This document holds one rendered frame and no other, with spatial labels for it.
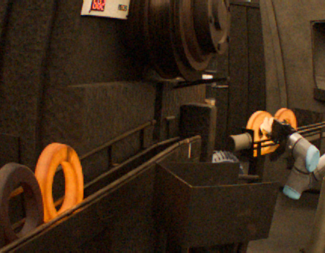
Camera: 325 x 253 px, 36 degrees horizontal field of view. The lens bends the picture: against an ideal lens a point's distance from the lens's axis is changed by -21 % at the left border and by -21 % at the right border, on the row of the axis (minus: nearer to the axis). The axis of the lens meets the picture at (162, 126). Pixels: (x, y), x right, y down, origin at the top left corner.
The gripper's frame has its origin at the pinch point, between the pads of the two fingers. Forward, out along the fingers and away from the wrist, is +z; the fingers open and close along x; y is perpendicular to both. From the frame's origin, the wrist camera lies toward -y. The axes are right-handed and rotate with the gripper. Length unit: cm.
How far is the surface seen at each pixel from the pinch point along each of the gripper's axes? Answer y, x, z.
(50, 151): 21, 113, -55
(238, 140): -3.5, 15.0, -3.5
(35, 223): 9, 120, -64
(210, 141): -1.9, 30.7, -6.1
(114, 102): 18, 80, -23
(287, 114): 5.6, -15.5, -0.2
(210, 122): 4.2, 31.8, -5.0
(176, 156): 3, 57, -24
